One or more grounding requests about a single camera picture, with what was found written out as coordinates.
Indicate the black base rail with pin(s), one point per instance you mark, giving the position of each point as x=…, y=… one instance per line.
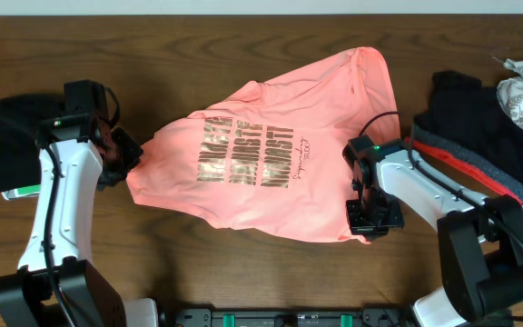
x=369, y=317

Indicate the folded black garment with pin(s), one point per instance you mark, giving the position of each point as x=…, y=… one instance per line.
x=19, y=154

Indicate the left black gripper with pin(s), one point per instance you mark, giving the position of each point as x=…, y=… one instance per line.
x=133, y=152

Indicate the coral pink t-shirt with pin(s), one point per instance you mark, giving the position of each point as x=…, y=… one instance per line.
x=269, y=157

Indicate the black shorts red waistband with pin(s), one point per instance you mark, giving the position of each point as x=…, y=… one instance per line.
x=466, y=129

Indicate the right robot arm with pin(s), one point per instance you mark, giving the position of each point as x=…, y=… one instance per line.
x=480, y=238

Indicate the white green card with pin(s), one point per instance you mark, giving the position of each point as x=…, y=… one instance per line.
x=22, y=192

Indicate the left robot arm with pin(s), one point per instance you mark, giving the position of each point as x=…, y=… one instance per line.
x=81, y=150

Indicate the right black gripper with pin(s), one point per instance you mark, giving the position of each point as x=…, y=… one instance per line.
x=359, y=227

